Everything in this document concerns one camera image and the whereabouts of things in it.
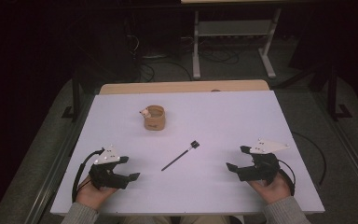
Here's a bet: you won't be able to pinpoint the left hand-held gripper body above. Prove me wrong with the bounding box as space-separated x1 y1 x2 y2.
88 144 130 190

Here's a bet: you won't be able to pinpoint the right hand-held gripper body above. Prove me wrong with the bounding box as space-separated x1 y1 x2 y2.
237 138 291 185

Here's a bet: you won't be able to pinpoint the tan round pen holder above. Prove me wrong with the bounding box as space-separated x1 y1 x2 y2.
143 105 167 132

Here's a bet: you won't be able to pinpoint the black pen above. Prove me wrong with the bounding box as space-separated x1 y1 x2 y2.
160 140 200 173

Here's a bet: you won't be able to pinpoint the person's left hand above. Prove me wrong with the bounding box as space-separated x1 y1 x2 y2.
76 175 119 211

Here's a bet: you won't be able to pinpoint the person's right hand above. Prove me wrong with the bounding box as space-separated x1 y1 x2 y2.
248 173 293 205

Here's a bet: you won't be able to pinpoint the small pale bear figure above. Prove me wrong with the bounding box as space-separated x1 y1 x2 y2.
139 106 152 119

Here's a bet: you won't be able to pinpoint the black metal stand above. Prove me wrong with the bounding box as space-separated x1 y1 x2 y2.
61 70 82 121
326 64 354 122

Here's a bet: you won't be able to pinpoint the wooden table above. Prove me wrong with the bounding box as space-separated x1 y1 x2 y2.
98 78 270 96

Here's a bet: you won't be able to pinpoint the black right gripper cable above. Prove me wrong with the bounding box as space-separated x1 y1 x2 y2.
277 159 296 197

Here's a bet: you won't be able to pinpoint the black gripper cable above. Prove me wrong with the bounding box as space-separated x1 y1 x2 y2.
71 147 105 203
277 159 296 197

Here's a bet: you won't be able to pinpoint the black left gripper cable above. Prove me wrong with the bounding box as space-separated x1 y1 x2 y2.
71 147 105 203

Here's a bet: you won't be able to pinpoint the thin black floor cable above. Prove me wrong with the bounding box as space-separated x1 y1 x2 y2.
291 131 328 187

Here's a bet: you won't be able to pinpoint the tangled black floor cables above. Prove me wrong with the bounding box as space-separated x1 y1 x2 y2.
124 34 194 83

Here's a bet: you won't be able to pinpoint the white metal table frame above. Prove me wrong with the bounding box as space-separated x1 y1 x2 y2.
191 7 282 80

